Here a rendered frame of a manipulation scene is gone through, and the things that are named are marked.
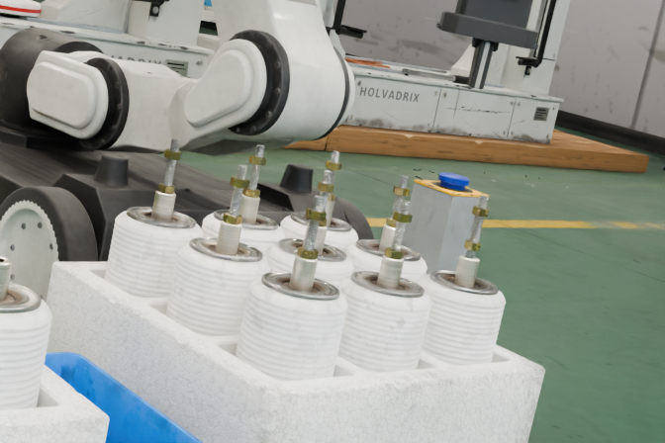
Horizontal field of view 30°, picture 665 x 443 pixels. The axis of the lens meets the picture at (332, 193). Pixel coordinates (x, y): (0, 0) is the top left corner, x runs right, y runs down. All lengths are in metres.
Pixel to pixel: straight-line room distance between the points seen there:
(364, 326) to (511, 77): 3.80
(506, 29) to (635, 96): 5.40
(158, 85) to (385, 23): 6.29
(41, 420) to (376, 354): 0.40
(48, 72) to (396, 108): 2.46
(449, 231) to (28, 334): 0.73
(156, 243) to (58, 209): 0.33
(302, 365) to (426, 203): 0.47
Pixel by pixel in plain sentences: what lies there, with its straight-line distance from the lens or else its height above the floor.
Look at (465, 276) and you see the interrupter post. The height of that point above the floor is 0.26.
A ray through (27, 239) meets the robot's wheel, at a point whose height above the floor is 0.12.
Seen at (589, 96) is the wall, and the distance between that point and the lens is 7.09.
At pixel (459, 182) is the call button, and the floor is 0.33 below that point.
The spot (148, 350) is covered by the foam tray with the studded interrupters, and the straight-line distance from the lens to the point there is 1.24.
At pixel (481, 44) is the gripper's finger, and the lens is 1.55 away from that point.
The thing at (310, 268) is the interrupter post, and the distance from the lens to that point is 1.16.
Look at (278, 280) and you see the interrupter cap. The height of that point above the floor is 0.25.
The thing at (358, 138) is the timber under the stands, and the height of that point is 0.05.
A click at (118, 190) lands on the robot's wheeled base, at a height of 0.21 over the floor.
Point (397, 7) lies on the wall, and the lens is 8.04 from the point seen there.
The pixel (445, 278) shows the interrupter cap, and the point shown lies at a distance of 1.34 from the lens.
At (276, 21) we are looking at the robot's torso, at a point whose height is 0.47.
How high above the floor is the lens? 0.54
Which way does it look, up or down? 10 degrees down
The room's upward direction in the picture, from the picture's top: 12 degrees clockwise
